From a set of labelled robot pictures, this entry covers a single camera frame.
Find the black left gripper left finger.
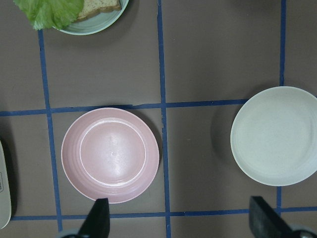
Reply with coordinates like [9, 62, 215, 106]
[77, 198, 109, 238]

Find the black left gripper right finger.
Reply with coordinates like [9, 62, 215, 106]
[249, 196, 298, 238]

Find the pink plate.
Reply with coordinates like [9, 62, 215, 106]
[61, 108, 160, 204]

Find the cream white plate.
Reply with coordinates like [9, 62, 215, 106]
[230, 86, 317, 186]

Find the white toaster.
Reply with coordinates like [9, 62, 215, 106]
[0, 144, 12, 229]

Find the light green plate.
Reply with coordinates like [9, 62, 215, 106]
[59, 0, 129, 36]

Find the brown bread slice on plate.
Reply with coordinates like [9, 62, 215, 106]
[76, 0, 121, 21]

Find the green lettuce leaf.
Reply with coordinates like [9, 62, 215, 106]
[14, 0, 84, 30]

